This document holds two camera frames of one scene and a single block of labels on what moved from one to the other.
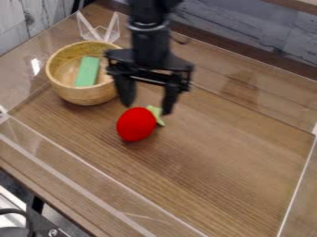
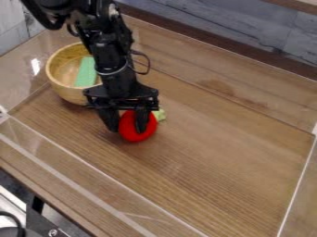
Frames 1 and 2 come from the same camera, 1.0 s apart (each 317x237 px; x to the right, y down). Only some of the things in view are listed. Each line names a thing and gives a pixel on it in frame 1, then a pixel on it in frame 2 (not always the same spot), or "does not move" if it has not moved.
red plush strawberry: x=136 y=122 does not move
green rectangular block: x=88 y=71 does not move
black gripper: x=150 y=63 to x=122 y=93
